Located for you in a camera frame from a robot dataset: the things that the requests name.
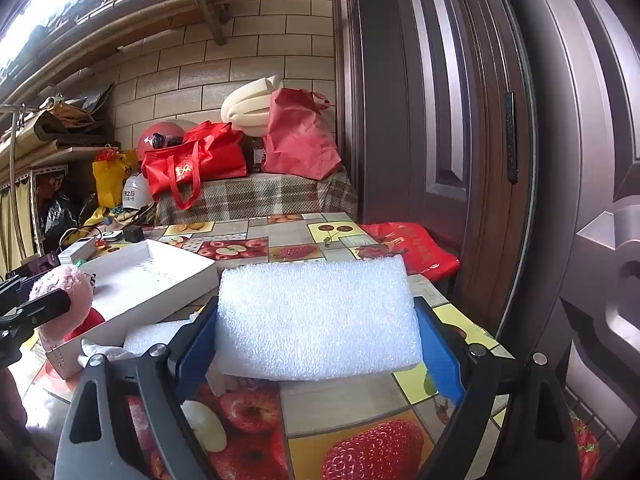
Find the white power bank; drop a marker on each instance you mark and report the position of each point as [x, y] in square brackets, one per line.
[75, 250]

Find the crumpled white tissue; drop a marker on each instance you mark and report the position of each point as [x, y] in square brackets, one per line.
[100, 351]

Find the red printed bag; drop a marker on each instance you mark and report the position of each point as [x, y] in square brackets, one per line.
[415, 255]

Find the small white foam piece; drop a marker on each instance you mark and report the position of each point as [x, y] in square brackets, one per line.
[150, 335]

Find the red nonwoven bag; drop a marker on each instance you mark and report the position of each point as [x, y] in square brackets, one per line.
[300, 140]

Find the metal wall bracket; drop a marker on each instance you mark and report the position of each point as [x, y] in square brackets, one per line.
[212, 10]

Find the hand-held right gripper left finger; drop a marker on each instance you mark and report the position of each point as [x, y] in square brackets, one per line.
[192, 355]

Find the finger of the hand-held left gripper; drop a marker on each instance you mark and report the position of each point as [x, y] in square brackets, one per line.
[40, 307]

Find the white foam block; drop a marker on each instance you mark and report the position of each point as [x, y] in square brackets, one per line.
[315, 320]

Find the white cardboard box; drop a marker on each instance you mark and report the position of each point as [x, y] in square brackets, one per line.
[150, 280]

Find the cream foam roll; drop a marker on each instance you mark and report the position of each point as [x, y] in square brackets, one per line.
[245, 110]

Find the brown folded bags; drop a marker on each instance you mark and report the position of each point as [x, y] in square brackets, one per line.
[65, 115]

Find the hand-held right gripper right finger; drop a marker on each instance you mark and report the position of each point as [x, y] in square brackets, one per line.
[440, 355]

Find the plaid cloth cover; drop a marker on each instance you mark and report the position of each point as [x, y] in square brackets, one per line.
[260, 195]

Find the yellow shopping bag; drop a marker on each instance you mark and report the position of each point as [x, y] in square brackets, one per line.
[110, 180]

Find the brown metal door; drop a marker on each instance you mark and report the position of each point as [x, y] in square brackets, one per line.
[550, 110]

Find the red ribbon bow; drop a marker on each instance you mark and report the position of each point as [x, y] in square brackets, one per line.
[105, 154]

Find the pink plush toy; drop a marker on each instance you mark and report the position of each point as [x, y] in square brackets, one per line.
[75, 280]

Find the black plastic bag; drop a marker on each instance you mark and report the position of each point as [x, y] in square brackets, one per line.
[60, 215]

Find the small red object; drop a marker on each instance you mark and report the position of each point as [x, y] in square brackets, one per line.
[87, 322]

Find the fruit print tablecloth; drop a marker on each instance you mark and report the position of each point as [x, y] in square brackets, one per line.
[310, 400]

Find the yellow crumpled cloth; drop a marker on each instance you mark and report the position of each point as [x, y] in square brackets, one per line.
[92, 217]

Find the pink helmet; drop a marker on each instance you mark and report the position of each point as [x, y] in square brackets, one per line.
[150, 140]

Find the white helmet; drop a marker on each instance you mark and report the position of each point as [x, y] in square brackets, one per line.
[135, 192]

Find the black charger block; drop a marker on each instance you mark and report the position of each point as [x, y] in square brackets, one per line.
[133, 235]

